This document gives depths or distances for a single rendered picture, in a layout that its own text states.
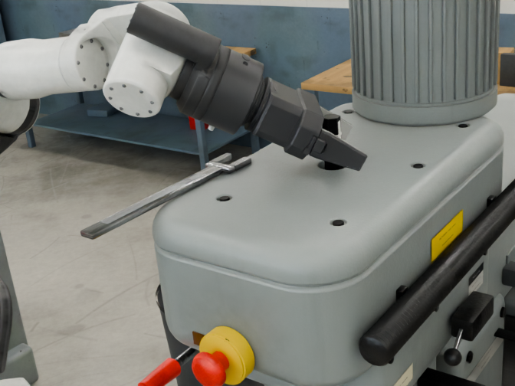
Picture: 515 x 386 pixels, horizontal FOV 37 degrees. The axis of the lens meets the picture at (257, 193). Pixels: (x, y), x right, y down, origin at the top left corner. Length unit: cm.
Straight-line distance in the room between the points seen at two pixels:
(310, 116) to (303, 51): 521
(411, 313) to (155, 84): 35
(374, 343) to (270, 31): 551
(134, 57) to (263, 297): 29
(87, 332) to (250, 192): 349
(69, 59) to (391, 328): 46
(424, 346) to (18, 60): 59
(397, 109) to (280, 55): 516
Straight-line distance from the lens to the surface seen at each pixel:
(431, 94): 103
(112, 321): 437
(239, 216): 81
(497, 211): 100
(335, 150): 86
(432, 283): 85
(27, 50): 96
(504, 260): 124
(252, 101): 85
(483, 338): 118
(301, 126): 85
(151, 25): 83
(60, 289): 481
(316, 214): 80
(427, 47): 102
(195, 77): 85
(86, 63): 92
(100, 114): 720
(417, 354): 96
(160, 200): 86
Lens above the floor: 223
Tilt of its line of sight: 23 degrees down
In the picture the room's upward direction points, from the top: 5 degrees counter-clockwise
